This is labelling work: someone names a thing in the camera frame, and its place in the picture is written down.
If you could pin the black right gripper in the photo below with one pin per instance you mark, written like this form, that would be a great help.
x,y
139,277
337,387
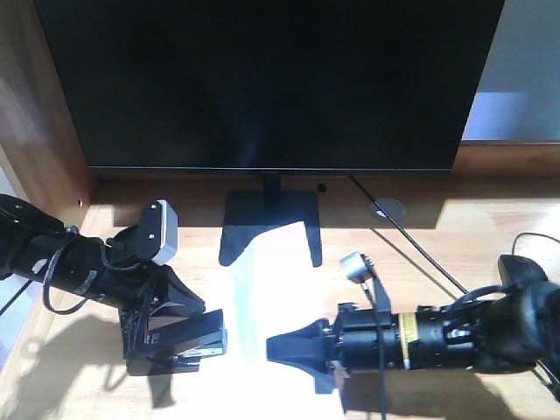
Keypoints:
x,y
357,341

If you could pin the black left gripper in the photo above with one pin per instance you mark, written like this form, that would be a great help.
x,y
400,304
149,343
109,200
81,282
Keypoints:
x,y
128,291

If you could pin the black stapler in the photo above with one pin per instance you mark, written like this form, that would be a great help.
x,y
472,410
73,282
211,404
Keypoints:
x,y
178,347

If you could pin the white paper sheets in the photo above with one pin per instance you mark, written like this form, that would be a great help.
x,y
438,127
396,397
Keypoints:
x,y
271,288

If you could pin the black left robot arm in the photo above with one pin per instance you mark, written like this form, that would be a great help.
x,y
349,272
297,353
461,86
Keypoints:
x,y
41,248

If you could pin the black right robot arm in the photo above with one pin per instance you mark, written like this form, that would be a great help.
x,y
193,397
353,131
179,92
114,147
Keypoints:
x,y
496,330

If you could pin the wooden shelf unit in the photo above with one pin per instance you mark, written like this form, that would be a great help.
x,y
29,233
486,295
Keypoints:
x,y
41,157

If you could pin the black computer mouse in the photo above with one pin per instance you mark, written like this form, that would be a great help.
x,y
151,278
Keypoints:
x,y
518,272

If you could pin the black computer monitor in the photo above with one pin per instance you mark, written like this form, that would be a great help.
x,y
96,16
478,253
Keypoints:
x,y
269,87

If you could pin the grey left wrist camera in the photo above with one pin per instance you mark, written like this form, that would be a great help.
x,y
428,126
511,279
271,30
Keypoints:
x,y
154,238

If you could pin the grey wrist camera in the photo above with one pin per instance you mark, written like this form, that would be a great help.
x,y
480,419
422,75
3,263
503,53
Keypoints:
x,y
357,268
154,238

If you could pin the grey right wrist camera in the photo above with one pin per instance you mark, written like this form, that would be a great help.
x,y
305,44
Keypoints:
x,y
357,268

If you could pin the grey desk cable grommet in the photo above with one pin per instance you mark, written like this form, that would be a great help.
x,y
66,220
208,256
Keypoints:
x,y
388,207

